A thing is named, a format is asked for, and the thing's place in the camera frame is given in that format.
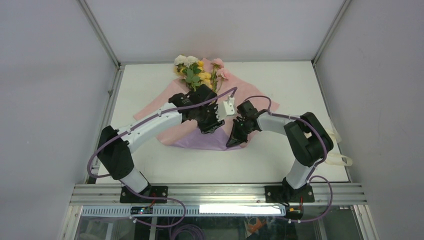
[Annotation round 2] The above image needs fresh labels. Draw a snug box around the aluminium front rail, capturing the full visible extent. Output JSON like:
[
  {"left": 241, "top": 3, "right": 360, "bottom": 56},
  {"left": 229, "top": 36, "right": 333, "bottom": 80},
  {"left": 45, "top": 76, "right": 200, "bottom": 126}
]
[{"left": 69, "top": 182, "right": 367, "bottom": 206}]

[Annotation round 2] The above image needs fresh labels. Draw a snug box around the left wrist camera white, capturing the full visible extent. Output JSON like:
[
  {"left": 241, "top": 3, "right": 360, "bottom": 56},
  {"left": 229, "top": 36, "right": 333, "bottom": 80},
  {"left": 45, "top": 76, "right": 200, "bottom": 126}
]
[{"left": 215, "top": 96, "right": 236, "bottom": 121}]

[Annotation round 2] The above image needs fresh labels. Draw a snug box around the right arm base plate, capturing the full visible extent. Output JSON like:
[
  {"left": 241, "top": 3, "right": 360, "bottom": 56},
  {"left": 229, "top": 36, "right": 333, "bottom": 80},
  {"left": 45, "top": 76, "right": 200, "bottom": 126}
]
[{"left": 264, "top": 184, "right": 315, "bottom": 203}]

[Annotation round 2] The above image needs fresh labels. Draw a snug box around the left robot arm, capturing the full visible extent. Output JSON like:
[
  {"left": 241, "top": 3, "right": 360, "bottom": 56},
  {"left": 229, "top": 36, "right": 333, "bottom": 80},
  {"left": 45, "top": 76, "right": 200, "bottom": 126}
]
[{"left": 95, "top": 84, "right": 225, "bottom": 203}]

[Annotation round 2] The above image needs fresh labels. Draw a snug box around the purple cable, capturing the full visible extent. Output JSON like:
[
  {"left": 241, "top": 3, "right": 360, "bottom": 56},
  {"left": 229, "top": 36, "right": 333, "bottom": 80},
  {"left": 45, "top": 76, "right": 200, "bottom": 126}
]
[
  {"left": 86, "top": 86, "right": 238, "bottom": 228},
  {"left": 243, "top": 95, "right": 334, "bottom": 223}
]

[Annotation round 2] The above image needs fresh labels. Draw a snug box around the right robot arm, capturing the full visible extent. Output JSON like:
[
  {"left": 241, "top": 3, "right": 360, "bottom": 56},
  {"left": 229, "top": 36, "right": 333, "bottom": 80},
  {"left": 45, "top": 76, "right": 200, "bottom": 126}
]
[{"left": 226, "top": 100, "right": 334, "bottom": 203}]

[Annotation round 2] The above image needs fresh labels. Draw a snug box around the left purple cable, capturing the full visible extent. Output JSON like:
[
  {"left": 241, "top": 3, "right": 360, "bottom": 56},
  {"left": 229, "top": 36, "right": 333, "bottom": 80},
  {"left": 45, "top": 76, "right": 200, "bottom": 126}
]
[{"left": 86, "top": 86, "right": 238, "bottom": 228}]

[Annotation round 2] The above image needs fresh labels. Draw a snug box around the white led light bar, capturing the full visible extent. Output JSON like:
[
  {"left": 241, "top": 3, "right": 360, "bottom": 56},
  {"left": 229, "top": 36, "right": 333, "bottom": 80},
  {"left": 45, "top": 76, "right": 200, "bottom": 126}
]
[{"left": 199, "top": 204, "right": 267, "bottom": 214}]

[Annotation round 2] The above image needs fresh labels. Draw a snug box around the yellow fake flower stem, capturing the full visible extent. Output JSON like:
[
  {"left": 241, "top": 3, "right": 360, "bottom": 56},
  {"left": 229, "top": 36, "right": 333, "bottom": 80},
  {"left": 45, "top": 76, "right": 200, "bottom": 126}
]
[{"left": 174, "top": 61, "right": 213, "bottom": 91}]

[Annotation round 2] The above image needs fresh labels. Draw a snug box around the pink fake flower stem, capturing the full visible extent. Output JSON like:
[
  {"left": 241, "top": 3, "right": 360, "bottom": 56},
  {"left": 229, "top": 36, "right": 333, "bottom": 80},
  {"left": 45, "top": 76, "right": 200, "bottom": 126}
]
[{"left": 211, "top": 58, "right": 231, "bottom": 93}]

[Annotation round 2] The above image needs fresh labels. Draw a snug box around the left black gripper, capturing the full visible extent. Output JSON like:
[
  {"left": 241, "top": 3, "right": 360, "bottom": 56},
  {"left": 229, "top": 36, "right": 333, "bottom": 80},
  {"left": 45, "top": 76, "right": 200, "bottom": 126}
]
[{"left": 195, "top": 104, "right": 224, "bottom": 135}]

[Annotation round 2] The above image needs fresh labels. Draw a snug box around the pink purple wrapping paper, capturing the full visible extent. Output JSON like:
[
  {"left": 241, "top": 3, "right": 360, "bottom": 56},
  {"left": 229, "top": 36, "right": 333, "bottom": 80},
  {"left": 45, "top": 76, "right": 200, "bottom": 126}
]
[{"left": 133, "top": 58, "right": 280, "bottom": 152}]

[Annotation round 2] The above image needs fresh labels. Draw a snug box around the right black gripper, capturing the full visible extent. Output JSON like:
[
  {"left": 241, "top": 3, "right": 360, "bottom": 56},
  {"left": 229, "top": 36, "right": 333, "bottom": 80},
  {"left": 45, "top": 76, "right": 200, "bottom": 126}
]
[{"left": 226, "top": 119, "right": 255, "bottom": 148}]

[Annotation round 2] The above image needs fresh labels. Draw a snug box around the cream ribbon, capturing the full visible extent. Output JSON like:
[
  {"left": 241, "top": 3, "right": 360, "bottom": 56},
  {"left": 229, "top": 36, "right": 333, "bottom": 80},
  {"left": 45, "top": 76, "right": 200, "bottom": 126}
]
[{"left": 324, "top": 121, "right": 353, "bottom": 167}]

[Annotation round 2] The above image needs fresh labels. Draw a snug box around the white fake flower stem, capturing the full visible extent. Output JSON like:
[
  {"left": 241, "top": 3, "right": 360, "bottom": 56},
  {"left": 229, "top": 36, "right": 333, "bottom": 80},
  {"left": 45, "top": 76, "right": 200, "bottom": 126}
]
[{"left": 174, "top": 54, "right": 203, "bottom": 92}]

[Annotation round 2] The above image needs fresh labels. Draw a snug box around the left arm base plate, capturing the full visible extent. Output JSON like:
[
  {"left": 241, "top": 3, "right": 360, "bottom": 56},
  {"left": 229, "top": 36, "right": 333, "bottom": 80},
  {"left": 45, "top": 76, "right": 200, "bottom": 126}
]
[{"left": 119, "top": 185, "right": 169, "bottom": 204}]

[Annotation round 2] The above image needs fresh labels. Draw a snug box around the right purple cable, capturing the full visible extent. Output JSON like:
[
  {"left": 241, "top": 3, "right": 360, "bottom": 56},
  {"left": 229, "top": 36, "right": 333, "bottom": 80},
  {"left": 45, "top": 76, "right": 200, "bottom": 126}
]
[{"left": 243, "top": 95, "right": 334, "bottom": 223}]

